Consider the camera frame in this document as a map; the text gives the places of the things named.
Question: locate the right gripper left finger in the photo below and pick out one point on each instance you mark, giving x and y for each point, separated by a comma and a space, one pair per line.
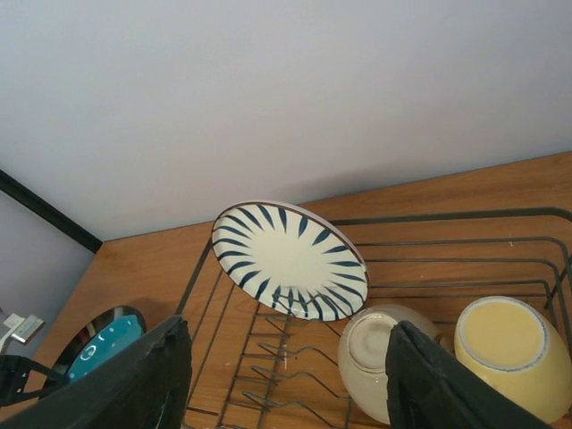
144, 386

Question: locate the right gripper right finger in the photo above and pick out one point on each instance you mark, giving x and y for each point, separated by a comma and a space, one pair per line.
428, 388

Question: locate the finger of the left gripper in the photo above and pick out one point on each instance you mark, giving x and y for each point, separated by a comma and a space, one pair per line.
15, 372

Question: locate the dark plate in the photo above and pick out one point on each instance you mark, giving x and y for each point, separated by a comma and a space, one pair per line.
88, 332

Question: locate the teal dotted plate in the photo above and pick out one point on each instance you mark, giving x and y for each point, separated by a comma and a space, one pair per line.
114, 338

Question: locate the white floral bowl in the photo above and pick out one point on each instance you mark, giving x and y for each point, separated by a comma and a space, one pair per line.
362, 352

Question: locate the yellow mug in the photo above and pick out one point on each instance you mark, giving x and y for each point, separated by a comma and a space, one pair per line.
517, 352

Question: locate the white blue striped plate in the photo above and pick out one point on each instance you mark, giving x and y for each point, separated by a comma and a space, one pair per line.
290, 260

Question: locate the black wire dish rack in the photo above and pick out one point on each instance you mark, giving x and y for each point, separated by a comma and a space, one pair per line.
253, 367

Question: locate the left black frame post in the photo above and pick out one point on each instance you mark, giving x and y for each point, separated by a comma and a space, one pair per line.
49, 213

